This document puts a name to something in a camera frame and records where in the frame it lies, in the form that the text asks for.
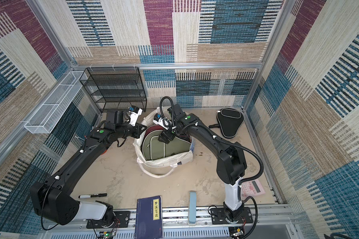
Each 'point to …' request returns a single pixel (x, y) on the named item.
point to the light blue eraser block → (192, 207)
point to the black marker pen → (92, 195)
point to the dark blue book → (149, 218)
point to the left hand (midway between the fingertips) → (147, 127)
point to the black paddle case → (230, 121)
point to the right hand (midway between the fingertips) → (167, 134)
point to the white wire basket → (45, 119)
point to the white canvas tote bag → (157, 168)
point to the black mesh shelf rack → (114, 84)
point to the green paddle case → (153, 149)
